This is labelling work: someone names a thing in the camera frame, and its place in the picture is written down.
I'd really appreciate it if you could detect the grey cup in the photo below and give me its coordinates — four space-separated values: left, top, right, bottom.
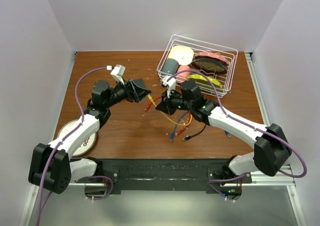
161 58 179 75

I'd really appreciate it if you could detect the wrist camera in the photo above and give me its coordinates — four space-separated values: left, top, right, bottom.
161 75 176 98
110 64 126 85

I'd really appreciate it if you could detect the pink cup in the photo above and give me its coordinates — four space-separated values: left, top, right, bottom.
176 65 191 84

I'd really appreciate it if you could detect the yellow ethernet cable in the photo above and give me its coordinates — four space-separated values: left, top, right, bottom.
146 94 193 126

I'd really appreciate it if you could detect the white round tape roll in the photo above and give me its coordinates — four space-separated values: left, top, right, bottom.
57 120 98 157

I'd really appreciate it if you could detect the green plate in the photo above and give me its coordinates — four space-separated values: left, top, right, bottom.
187 74 223 94

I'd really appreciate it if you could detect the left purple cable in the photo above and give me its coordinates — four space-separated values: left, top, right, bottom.
34 65 113 226

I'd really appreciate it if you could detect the purple cable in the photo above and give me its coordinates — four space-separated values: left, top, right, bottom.
166 70 308 178
34 65 113 226

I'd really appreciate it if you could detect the black ethernet cable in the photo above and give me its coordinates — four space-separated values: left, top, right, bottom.
182 123 208 142

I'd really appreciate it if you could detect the pink plate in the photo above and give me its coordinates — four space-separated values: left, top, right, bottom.
194 52 229 65

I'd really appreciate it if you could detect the black network switch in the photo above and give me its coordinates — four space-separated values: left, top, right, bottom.
128 78 152 103

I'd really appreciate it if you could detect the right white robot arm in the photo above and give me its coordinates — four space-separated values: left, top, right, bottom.
156 81 292 182

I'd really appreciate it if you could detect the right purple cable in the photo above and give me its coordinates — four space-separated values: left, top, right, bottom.
166 70 308 178

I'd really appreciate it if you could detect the dark brown plate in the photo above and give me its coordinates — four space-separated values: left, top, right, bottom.
191 58 227 74

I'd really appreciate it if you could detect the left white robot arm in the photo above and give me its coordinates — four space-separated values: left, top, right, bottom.
28 79 151 194

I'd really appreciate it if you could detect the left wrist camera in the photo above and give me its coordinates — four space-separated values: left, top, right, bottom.
110 64 126 85

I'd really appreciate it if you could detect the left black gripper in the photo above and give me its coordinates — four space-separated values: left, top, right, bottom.
105 77 151 108

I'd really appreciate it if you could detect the blue ethernet cable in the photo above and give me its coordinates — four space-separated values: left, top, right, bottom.
168 110 232 142

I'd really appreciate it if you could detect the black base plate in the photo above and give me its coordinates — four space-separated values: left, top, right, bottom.
74 157 252 195

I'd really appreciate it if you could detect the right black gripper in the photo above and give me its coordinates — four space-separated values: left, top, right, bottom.
156 87 194 116

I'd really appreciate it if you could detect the white wire dish rack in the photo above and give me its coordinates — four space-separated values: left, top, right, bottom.
156 35 239 98

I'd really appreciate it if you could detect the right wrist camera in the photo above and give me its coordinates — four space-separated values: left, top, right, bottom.
161 75 176 98

